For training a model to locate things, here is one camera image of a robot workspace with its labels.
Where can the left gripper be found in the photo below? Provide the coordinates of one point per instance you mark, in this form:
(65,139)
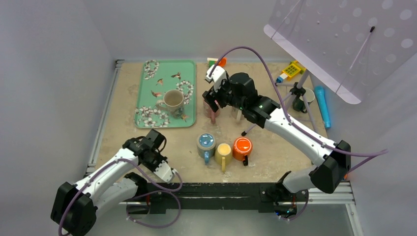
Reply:
(161,158)

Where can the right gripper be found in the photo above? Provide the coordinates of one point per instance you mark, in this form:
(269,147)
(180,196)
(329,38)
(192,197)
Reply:
(211,96)

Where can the tan floral mug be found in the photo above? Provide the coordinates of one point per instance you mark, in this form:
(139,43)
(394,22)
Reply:
(173,103)

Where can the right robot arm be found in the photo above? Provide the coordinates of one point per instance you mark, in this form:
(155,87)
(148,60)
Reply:
(331,160)

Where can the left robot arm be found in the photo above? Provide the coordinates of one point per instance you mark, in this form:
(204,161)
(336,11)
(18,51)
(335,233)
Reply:
(78,205)

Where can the beige floral mug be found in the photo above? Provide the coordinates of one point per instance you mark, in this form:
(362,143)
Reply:
(236,114)

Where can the pink mug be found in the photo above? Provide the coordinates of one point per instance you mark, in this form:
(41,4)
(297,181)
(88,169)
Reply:
(208,112)

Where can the orange mug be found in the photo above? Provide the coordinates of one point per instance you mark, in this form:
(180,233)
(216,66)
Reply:
(242,148)

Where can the blue mug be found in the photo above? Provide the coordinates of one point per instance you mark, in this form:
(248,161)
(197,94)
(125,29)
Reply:
(206,145)

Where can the yellow mug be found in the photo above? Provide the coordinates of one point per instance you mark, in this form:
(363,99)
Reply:
(223,155)

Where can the orange green block toy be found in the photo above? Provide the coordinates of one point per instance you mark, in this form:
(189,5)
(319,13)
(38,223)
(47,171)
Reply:
(213,61)

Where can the tripod stand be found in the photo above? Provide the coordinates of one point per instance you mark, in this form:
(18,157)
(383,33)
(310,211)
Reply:
(290,97)

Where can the green floral tray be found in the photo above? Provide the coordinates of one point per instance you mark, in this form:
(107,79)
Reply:
(157,78)

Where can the blue cylinder toy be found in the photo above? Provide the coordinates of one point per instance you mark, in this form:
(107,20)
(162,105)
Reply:
(320,96)

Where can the perforated white panel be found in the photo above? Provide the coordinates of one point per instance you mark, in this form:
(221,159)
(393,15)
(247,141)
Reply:
(351,46)

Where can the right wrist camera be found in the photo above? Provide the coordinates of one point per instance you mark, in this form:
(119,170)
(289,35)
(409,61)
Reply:
(216,75)

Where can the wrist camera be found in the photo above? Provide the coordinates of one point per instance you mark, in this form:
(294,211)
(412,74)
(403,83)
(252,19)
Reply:
(216,75)
(165,172)

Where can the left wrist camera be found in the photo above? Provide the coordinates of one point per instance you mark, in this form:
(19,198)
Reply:
(165,172)

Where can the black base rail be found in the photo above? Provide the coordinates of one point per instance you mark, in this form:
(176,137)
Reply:
(262,197)

